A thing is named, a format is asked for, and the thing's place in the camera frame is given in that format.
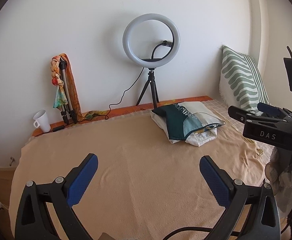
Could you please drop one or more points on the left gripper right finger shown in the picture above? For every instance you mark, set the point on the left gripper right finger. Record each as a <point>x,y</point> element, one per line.
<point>262,220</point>

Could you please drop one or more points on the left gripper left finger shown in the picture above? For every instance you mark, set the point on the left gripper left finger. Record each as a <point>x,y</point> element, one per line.
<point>33,219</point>

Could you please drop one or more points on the dark green printed t-shirt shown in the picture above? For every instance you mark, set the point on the dark green printed t-shirt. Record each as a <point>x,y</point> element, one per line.
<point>184,118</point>

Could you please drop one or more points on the gloved right hand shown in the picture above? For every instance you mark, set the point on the gloved right hand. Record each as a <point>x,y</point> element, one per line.
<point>280,178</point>

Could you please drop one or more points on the orange floral bed sheet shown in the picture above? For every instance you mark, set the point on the orange floral bed sheet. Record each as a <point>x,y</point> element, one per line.
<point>116,112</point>

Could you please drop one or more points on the green striped white pillow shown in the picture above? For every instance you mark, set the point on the green striped white pillow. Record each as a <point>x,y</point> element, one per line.
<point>241,84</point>

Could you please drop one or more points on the metal door stop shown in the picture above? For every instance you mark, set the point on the metal door stop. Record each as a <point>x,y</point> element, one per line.
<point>12,160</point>

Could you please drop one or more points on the folded white garment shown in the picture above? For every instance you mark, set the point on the folded white garment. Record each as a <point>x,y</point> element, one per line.
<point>196,138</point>

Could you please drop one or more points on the white mug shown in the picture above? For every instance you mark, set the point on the white mug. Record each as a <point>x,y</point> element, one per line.
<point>41,121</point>

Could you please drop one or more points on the folded grey tripod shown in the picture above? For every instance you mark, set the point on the folded grey tripod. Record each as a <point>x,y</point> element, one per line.
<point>62,67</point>

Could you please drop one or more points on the beige blanket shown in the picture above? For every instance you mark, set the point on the beige blanket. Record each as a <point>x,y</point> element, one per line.
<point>145,187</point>

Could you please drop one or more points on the orange patterned scarf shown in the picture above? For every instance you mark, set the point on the orange patterned scarf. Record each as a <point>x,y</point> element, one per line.
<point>60,100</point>

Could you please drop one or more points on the white ring light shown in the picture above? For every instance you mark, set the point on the white ring light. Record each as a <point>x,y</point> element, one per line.
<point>151,40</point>

